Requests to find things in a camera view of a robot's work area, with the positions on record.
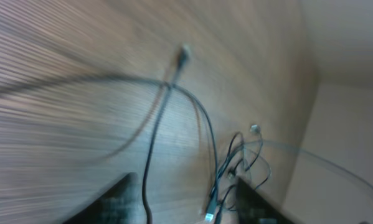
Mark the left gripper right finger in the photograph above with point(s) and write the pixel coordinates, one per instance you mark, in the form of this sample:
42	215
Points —
252	208

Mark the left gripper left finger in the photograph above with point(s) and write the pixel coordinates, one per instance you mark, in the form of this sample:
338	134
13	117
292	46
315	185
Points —
117	205

